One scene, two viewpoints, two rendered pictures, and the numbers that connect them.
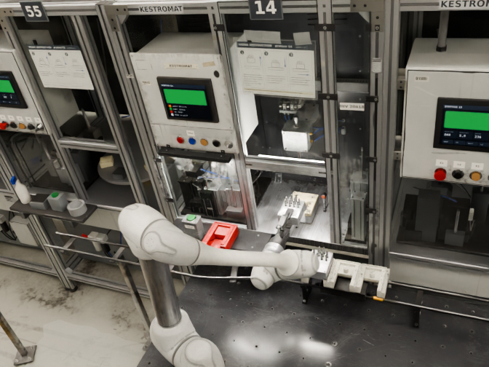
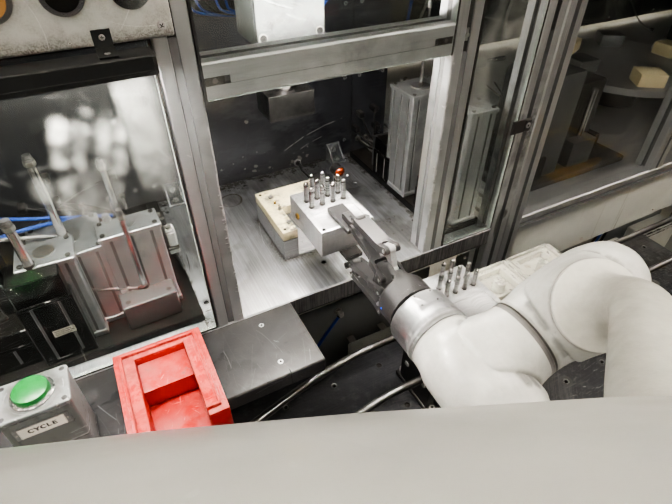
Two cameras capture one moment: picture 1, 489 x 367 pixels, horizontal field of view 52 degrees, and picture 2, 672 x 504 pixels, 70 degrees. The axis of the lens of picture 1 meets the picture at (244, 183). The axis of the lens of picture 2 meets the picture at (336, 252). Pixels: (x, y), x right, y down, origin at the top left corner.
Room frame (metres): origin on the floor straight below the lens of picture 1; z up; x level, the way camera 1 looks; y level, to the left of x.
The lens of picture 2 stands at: (1.39, 0.35, 1.52)
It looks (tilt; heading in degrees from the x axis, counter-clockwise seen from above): 40 degrees down; 305
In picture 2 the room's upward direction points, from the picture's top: straight up
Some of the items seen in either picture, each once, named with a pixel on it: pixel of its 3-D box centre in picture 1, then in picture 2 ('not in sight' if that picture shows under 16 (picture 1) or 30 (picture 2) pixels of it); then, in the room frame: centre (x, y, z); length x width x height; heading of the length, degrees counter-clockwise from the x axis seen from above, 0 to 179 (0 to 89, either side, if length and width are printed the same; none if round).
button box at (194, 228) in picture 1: (194, 226); (50, 413); (1.88, 0.28, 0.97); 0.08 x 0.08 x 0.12; 62
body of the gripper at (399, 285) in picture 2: (278, 241); (396, 290); (1.60, -0.10, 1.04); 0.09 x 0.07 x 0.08; 152
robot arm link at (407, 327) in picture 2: (273, 253); (426, 324); (1.53, -0.07, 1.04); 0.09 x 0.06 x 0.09; 62
